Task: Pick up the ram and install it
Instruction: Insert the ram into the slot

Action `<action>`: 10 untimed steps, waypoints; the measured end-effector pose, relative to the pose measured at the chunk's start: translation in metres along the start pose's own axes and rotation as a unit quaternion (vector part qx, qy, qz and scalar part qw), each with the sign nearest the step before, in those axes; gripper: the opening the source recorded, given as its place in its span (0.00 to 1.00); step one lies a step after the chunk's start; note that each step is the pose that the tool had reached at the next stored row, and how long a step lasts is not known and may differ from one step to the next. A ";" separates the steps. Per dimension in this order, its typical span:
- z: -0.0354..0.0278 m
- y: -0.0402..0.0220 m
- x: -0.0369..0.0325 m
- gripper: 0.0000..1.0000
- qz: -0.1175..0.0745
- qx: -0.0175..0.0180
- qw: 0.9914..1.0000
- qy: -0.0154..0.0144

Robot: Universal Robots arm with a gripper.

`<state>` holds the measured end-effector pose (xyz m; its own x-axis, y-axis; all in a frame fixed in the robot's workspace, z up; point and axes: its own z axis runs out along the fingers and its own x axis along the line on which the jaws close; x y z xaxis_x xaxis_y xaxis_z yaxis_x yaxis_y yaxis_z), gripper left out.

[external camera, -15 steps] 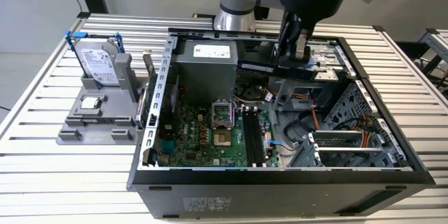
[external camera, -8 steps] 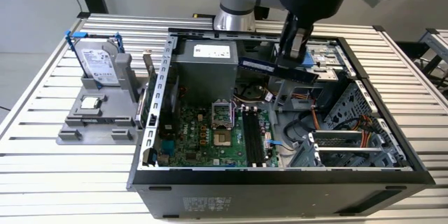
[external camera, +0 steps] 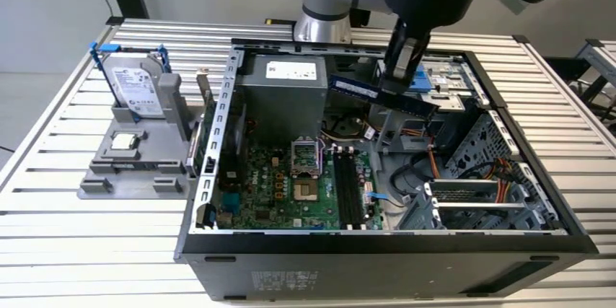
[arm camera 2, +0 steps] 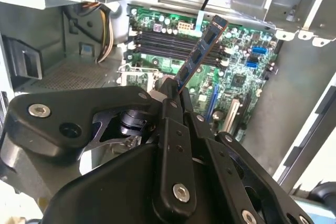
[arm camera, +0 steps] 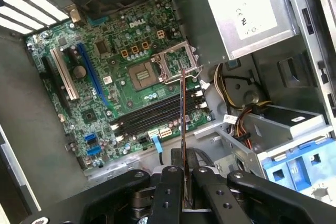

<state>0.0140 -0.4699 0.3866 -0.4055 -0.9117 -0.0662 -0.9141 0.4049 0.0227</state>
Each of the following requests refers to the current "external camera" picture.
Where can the grey power supply unit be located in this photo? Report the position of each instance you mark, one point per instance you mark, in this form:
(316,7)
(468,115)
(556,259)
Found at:
(284,106)

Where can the black RAM slot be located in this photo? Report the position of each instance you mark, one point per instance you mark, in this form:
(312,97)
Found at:
(342,189)
(355,189)

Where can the green Dell motherboard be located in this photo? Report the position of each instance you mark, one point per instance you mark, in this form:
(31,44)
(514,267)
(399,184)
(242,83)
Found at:
(270,210)

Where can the CPU socket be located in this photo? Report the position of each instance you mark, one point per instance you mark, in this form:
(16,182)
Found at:
(304,190)

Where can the black open PC case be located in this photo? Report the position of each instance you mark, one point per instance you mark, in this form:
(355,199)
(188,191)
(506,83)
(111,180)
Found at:
(384,268)

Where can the aluminium slat side table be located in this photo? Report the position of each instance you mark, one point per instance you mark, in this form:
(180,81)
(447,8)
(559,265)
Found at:
(596,50)

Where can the yellow black connector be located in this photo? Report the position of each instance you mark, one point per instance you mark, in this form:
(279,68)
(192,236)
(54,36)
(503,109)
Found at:
(270,21)

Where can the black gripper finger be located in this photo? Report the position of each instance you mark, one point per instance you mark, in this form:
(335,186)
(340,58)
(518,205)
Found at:
(395,55)
(424,44)

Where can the green graphics card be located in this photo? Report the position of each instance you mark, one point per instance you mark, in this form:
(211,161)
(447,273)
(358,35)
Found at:
(208,113)

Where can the blue drive bay latch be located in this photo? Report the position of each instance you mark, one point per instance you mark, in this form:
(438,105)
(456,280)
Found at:
(423,82)

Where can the grey plastic parts rack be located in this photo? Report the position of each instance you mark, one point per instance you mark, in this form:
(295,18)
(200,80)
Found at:
(135,192)

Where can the blue RAM stick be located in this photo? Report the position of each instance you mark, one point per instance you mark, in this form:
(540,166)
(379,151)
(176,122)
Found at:
(351,86)

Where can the grey optical drive cage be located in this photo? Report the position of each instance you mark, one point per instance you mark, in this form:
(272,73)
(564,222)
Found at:
(452,100)

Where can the hard disk in blue carrier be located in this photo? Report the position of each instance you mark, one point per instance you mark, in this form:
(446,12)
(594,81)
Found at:
(132,84)

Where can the silver CPU chip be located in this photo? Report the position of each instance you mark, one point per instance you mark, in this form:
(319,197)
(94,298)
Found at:
(124,142)

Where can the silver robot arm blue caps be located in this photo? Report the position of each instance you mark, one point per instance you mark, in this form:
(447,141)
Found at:
(327,1)

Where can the grey metal disk bay cage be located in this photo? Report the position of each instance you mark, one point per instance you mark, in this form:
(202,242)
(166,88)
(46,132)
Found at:
(476,190)

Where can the blue expansion slot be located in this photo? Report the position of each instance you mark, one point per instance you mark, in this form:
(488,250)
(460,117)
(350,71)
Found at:
(231,203)

